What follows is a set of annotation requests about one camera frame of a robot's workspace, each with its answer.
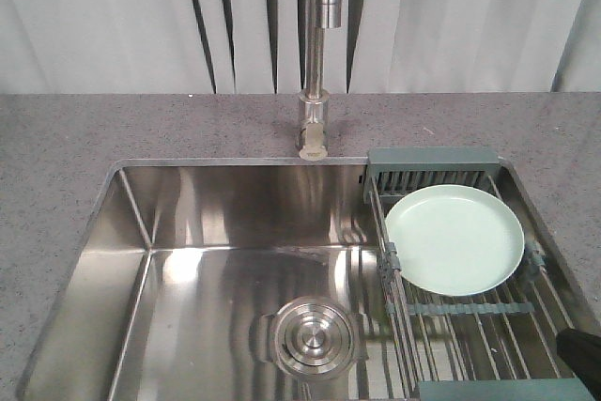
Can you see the light green round plate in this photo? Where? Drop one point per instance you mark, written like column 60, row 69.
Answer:
column 455, row 240

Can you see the stainless steel faucet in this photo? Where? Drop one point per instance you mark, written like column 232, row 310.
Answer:
column 320, row 15

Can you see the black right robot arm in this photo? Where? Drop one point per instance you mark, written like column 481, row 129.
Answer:
column 581, row 352

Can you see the grey-green sink drying rack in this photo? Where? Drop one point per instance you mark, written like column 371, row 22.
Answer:
column 497, row 345

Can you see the stainless steel sink basin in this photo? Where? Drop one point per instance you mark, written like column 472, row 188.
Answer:
column 180, row 258

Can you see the round steel sink drain cover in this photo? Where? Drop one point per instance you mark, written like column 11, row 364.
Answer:
column 309, row 338

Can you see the white pleated curtain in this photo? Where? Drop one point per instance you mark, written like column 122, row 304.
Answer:
column 257, row 46

